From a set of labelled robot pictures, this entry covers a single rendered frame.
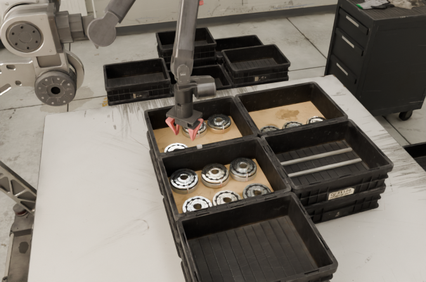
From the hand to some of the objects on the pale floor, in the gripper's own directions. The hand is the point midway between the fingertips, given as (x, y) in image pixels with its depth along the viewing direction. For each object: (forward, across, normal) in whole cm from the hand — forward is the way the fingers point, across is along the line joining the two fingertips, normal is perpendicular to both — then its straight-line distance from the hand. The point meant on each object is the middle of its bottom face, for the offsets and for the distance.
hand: (185, 135), depth 140 cm
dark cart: (+105, +40, +204) cm, 233 cm away
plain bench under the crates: (+106, +18, +14) cm, 109 cm away
